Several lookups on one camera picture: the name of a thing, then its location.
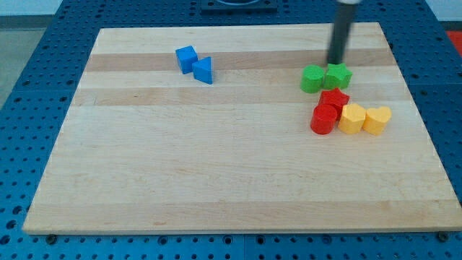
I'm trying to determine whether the blue triangle block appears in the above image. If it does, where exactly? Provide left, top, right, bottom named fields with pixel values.
left=192, top=56, right=213, bottom=85

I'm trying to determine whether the green star block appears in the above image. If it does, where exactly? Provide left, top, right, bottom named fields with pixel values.
left=323, top=63, right=353, bottom=90

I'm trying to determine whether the yellow heart block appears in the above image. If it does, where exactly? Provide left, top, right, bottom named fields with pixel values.
left=362, top=106, right=392, bottom=136

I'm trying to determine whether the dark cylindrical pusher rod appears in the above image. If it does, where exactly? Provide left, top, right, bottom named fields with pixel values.
left=327, top=0, right=358, bottom=64

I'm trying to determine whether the blue cube block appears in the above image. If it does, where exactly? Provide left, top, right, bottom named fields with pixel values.
left=175, top=45, right=199, bottom=74

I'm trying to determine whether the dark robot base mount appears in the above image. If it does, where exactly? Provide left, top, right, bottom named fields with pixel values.
left=198, top=0, right=278, bottom=14

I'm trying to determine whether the red cylinder block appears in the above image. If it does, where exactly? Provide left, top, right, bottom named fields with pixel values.
left=310, top=104, right=337, bottom=135

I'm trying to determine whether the yellow hexagon block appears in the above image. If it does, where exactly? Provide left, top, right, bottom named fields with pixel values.
left=338, top=103, right=366, bottom=134

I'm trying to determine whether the green cylinder block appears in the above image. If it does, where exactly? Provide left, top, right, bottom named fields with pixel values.
left=300, top=65, right=325, bottom=94

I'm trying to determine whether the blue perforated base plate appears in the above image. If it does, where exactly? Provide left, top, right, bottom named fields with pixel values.
left=1, top=1, right=461, bottom=259

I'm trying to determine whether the red star block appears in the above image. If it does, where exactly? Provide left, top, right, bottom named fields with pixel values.
left=318, top=87, right=350, bottom=121

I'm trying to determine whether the wooden board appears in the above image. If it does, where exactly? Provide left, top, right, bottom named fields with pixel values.
left=22, top=22, right=461, bottom=235

